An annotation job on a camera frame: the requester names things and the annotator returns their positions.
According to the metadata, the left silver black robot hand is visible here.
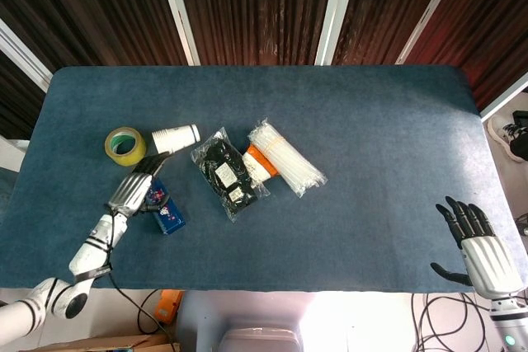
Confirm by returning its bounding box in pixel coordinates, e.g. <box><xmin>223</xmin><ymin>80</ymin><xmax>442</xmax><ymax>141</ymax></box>
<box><xmin>107</xmin><ymin>151</ymin><xmax>172</xmax><ymax>219</ymax></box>

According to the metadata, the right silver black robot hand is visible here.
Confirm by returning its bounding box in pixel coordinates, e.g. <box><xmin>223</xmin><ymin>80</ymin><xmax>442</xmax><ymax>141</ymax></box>
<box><xmin>430</xmin><ymin>195</ymin><xmax>525</xmax><ymax>299</ymax></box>

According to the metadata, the blue grey box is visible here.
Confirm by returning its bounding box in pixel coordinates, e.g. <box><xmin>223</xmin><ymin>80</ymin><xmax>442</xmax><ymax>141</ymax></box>
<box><xmin>142</xmin><ymin>178</ymin><xmax>186</xmax><ymax>237</ymax></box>

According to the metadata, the grey white robot base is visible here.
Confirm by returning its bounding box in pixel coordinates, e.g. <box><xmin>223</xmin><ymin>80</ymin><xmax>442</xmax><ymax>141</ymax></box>
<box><xmin>175</xmin><ymin>290</ymin><xmax>356</xmax><ymax>352</ymax></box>

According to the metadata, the brown cardboard box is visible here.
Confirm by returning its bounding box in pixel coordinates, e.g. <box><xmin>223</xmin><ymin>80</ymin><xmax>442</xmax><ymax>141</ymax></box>
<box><xmin>24</xmin><ymin>333</ymin><xmax>182</xmax><ymax>352</ymax></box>

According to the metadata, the yellow packing tape roll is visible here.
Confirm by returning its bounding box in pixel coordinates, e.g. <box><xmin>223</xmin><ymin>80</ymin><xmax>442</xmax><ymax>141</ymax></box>
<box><xmin>103</xmin><ymin>124</ymin><xmax>148</xmax><ymax>167</ymax></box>

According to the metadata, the white paper cup stack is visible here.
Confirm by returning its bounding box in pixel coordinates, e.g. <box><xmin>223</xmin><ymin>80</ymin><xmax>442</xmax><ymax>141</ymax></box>
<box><xmin>151</xmin><ymin>124</ymin><xmax>202</xmax><ymax>154</ymax></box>

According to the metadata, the clear bag of black items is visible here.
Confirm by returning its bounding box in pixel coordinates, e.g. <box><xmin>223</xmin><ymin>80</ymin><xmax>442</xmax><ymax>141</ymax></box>
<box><xmin>189</xmin><ymin>128</ymin><xmax>271</xmax><ymax>223</ymax></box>

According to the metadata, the black trouser leg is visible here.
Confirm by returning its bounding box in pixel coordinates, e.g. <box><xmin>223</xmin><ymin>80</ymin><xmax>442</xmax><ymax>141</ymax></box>
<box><xmin>510</xmin><ymin>110</ymin><xmax>528</xmax><ymax>155</ymax></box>

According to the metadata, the orange device under table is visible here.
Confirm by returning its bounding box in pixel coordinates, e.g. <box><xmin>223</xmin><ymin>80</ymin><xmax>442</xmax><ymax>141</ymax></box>
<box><xmin>154</xmin><ymin>289</ymin><xmax>185</xmax><ymax>324</ymax></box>

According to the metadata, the orange and white package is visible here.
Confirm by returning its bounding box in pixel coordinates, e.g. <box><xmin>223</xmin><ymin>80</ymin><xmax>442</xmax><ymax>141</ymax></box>
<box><xmin>241</xmin><ymin>144</ymin><xmax>281</xmax><ymax>183</ymax></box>

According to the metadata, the white sneaker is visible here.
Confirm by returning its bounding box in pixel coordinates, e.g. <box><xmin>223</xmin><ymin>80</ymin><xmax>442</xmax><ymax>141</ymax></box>
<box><xmin>486</xmin><ymin>115</ymin><xmax>528</xmax><ymax>163</ymax></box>

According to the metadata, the blue fabric tablecloth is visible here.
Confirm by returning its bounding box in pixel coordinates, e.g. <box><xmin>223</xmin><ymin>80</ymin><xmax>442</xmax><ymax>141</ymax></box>
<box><xmin>0</xmin><ymin>64</ymin><xmax>528</xmax><ymax>293</ymax></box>

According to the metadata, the brown pleated screen panel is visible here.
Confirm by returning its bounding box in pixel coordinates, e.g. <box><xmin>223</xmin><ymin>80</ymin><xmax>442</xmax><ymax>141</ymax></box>
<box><xmin>406</xmin><ymin>0</ymin><xmax>528</xmax><ymax>112</ymax></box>
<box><xmin>0</xmin><ymin>50</ymin><xmax>49</xmax><ymax>141</ymax></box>
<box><xmin>171</xmin><ymin>0</ymin><xmax>339</xmax><ymax>67</ymax></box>
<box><xmin>332</xmin><ymin>0</ymin><xmax>457</xmax><ymax>67</ymax></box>
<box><xmin>0</xmin><ymin>0</ymin><xmax>189</xmax><ymax>89</ymax></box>

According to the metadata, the clear wrapped straw bundle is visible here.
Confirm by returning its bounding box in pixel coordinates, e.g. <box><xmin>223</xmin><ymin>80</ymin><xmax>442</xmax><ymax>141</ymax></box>
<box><xmin>247</xmin><ymin>119</ymin><xmax>329</xmax><ymax>199</ymax></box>

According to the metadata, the black floor cable bundle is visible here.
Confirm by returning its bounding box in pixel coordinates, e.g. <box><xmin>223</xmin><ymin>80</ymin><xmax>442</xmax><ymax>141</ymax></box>
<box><xmin>410</xmin><ymin>292</ymin><xmax>496</xmax><ymax>352</ymax></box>

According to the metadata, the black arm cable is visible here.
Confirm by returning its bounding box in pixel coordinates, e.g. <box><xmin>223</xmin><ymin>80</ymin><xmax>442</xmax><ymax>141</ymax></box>
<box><xmin>98</xmin><ymin>211</ymin><xmax>174</xmax><ymax>336</ymax></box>

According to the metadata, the white screen frame post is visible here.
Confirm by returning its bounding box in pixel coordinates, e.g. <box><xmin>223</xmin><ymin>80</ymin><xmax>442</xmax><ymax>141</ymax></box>
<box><xmin>0</xmin><ymin>17</ymin><xmax>54</xmax><ymax>93</ymax></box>
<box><xmin>394</xmin><ymin>0</ymin><xmax>469</xmax><ymax>65</ymax></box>
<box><xmin>479</xmin><ymin>87</ymin><xmax>528</xmax><ymax>123</ymax></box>
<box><xmin>154</xmin><ymin>0</ymin><xmax>202</xmax><ymax>67</ymax></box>
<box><xmin>314</xmin><ymin>0</ymin><xmax>362</xmax><ymax>67</ymax></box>

